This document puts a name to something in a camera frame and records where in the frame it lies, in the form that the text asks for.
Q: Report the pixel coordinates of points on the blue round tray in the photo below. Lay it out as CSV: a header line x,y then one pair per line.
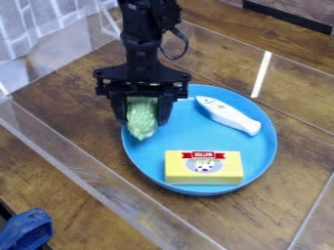
x,y
191,131

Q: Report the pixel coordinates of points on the white toy fish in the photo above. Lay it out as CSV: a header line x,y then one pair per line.
x,y
226,115

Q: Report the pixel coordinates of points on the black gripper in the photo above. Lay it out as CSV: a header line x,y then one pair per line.
x,y
142,77

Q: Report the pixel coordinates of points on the green bumpy toy vegetable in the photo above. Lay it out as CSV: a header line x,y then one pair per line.
x,y
142,121

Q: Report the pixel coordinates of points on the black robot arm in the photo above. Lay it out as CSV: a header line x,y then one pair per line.
x,y
147,18

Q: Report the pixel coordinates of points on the yellow toy butter box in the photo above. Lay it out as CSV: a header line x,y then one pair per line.
x,y
203,167

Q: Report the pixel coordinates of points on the clear acrylic enclosure wall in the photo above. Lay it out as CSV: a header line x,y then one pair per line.
x,y
63,162

